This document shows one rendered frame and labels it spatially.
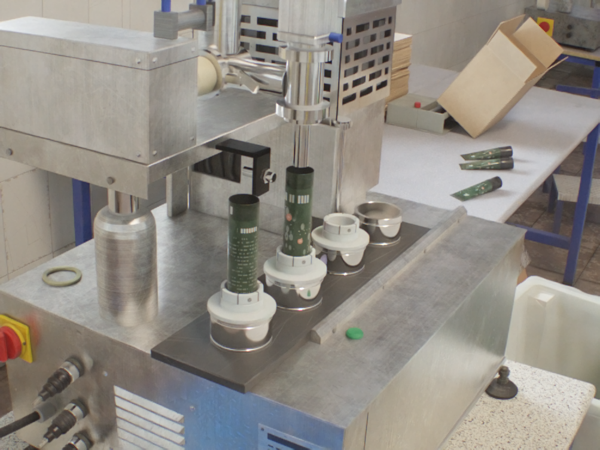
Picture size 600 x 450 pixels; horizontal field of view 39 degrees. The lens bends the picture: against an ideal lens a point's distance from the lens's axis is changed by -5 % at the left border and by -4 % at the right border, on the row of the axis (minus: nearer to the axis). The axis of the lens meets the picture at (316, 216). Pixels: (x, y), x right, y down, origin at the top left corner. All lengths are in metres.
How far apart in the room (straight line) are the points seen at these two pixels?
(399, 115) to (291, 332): 1.83
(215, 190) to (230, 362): 0.42
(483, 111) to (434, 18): 2.78
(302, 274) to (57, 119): 0.32
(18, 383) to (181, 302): 0.25
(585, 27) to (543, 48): 2.40
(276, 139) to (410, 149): 1.38
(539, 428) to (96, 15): 2.00
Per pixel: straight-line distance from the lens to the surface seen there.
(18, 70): 1.00
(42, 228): 2.86
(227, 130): 1.01
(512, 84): 2.63
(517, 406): 1.41
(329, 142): 1.14
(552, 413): 1.41
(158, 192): 3.29
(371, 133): 1.27
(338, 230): 1.08
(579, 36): 5.28
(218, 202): 1.28
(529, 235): 3.58
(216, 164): 1.27
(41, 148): 1.00
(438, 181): 2.30
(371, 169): 1.29
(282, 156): 1.18
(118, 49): 0.89
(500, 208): 2.17
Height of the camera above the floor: 1.52
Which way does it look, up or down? 22 degrees down
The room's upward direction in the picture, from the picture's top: 3 degrees clockwise
